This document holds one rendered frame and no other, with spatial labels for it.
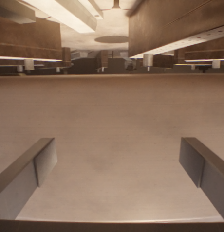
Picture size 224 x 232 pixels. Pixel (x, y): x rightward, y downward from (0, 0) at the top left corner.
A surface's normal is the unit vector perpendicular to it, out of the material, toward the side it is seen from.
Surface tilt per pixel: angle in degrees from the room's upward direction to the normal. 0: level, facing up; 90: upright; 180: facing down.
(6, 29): 90
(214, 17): 90
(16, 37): 90
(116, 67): 90
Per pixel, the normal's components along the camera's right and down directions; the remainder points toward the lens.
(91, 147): -0.02, 0.25
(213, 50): -0.57, 0.21
